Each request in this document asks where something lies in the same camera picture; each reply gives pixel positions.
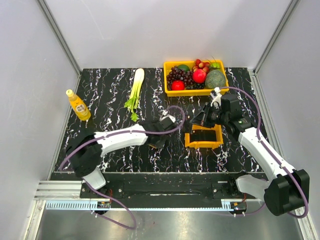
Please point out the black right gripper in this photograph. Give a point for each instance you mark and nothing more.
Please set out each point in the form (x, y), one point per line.
(203, 116)

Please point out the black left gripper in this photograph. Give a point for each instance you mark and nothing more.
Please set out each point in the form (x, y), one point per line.
(160, 144)

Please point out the small yellow plastic bin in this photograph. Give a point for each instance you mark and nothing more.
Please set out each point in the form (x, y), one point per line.
(210, 145)

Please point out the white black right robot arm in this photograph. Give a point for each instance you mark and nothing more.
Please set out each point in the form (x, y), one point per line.
(286, 188)

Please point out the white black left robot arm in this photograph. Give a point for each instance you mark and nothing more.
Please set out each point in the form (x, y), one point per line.
(85, 155)

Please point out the dark blueberry cluster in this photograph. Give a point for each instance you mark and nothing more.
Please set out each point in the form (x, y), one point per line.
(196, 86)

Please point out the red apple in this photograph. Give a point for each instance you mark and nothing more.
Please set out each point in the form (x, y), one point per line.
(177, 85)

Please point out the red pomegranate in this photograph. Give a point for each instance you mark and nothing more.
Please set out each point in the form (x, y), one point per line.
(199, 76)

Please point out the green netted melon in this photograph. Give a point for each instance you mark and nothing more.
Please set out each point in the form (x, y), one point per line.
(214, 79)

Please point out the green white celery stalk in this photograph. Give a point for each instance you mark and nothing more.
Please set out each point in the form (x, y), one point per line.
(132, 103)

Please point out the purple grape bunch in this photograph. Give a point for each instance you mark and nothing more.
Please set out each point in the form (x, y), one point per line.
(178, 74)

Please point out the red cherry cluster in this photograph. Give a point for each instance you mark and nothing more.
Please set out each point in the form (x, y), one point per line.
(202, 65)

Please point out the green lime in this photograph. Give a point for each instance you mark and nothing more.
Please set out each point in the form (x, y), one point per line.
(183, 67)

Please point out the green apple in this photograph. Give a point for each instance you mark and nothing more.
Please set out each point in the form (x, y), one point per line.
(214, 66)

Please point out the yellow juice bottle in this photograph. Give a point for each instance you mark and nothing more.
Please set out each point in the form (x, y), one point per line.
(79, 107)

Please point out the aluminium rail frame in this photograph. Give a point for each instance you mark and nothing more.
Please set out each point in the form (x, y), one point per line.
(285, 187)

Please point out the white cable duct strip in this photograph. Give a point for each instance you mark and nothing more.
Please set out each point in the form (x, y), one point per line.
(98, 205)

